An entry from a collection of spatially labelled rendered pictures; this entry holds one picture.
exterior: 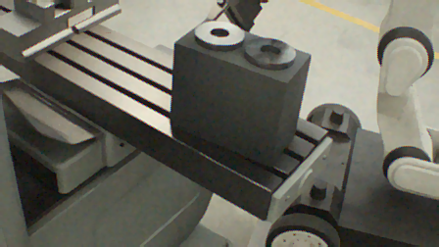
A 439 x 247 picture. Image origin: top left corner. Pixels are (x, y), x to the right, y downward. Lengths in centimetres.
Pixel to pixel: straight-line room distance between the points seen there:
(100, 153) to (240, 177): 38
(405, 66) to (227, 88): 51
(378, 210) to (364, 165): 19
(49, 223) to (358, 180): 88
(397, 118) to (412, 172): 16
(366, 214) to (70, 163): 80
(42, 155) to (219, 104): 42
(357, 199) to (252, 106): 67
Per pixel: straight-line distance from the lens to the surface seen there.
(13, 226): 107
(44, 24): 134
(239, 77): 96
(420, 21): 134
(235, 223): 220
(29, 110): 126
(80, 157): 122
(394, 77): 135
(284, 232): 145
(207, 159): 104
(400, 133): 150
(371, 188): 163
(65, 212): 125
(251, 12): 126
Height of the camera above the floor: 162
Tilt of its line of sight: 38 degrees down
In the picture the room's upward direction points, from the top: 7 degrees clockwise
